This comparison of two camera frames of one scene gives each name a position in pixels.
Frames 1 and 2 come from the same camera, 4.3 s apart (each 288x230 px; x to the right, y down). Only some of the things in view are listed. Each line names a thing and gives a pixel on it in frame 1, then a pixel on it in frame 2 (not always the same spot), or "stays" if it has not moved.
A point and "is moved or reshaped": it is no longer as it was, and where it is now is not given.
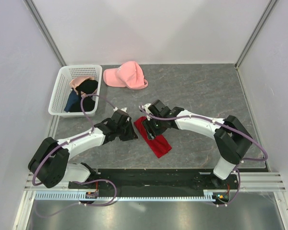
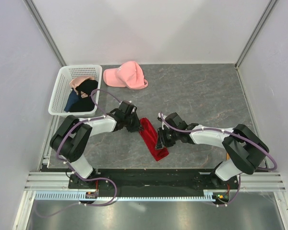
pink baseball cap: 128,74 stays
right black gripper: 148,125 -> 161,141
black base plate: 156,179 stays
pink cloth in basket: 75,82 stays
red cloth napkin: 160,145 is moved or reshaped
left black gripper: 131,134 -> 136,126
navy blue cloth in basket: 73,97 stays
